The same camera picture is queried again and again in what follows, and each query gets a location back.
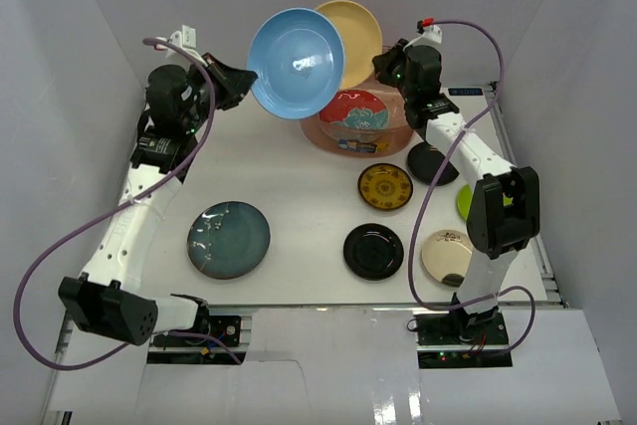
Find yellow-orange plastic plate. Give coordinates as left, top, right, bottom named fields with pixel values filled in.
left=316, top=0, right=383, bottom=90

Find red floral ceramic plate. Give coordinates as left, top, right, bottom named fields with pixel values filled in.
left=318, top=90, right=389, bottom=130

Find light blue plastic plate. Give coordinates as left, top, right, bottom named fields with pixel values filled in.
left=246, top=8, right=346, bottom=120

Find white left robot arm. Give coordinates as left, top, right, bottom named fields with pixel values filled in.
left=58, top=53, right=257, bottom=345

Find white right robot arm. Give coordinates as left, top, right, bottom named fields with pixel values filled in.
left=372, top=39, right=540, bottom=344

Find translucent pink plastic bin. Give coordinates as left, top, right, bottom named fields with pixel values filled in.
left=300, top=81, right=413, bottom=157

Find right blue corner label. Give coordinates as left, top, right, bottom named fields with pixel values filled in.
left=448, top=88, right=484, bottom=97

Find black plate rear right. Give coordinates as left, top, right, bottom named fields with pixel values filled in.
left=407, top=141, right=459, bottom=186

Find yellow patterned black plate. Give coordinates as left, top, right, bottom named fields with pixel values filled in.
left=357, top=162, right=414, bottom=212

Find lime green plate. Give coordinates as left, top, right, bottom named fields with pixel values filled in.
left=456, top=185, right=473, bottom=221

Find dark teal ceramic plate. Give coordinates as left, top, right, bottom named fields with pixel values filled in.
left=187, top=201, right=271, bottom=280

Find beige ceramic plate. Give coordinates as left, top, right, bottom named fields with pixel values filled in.
left=420, top=229, right=473, bottom=288

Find black glossy plate front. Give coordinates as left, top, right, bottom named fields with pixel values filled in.
left=343, top=223, right=404, bottom=282

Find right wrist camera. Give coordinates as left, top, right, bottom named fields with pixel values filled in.
left=415, top=18, right=443, bottom=46

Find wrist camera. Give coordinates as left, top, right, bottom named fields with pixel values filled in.
left=415, top=18, right=443, bottom=46
left=157, top=25, right=198, bottom=56

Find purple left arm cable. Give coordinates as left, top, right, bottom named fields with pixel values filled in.
left=13, top=36, right=245, bottom=371

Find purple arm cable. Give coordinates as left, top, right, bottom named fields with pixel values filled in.
left=407, top=19, right=536, bottom=357
left=13, top=36, right=245, bottom=371

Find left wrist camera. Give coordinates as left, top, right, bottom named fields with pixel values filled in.
left=157, top=25, right=198, bottom=56

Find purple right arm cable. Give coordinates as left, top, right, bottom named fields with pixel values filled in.
left=407, top=19, right=536, bottom=357

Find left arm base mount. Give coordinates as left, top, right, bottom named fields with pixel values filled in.
left=193, top=316, right=242, bottom=346

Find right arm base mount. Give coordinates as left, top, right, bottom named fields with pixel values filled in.
left=406, top=313, right=509, bottom=351

